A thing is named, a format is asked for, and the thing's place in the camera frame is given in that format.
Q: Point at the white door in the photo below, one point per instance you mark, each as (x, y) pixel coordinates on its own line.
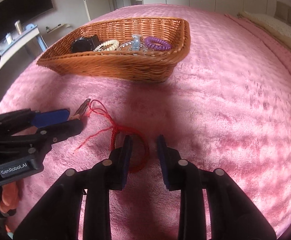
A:
(95, 2)

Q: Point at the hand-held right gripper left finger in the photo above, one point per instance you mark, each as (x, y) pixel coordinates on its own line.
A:
(126, 155)

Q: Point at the light blue hair clip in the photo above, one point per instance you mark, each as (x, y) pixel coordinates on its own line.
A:
(136, 42)

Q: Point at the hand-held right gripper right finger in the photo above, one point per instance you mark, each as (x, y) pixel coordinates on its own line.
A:
(161, 155)

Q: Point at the blue and white desk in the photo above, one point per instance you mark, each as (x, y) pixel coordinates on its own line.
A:
(18, 45)

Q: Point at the gold tumbler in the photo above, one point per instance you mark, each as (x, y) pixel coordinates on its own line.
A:
(18, 27)

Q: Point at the pink fluffy blanket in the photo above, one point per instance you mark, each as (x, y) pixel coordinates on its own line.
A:
(210, 105)

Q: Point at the beige headboard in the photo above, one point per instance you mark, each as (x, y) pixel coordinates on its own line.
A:
(288, 11)

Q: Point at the metal hair clip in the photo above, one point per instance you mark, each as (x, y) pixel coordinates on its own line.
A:
(81, 108)

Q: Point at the person's left hand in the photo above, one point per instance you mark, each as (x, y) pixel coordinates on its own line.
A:
(8, 196)

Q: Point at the brown wicker basket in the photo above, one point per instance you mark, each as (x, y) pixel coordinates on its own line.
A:
(110, 67)

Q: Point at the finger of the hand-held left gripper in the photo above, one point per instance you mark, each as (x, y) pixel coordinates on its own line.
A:
(65, 130)
(50, 117)

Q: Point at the small wooden floating shelf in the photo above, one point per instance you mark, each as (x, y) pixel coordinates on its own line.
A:
(58, 28)

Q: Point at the black wall television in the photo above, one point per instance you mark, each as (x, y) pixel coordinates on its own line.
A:
(18, 12)

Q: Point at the white bottle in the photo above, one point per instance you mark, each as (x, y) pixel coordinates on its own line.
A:
(9, 39)

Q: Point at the black wrist watch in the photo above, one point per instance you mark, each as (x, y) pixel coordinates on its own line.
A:
(81, 45)

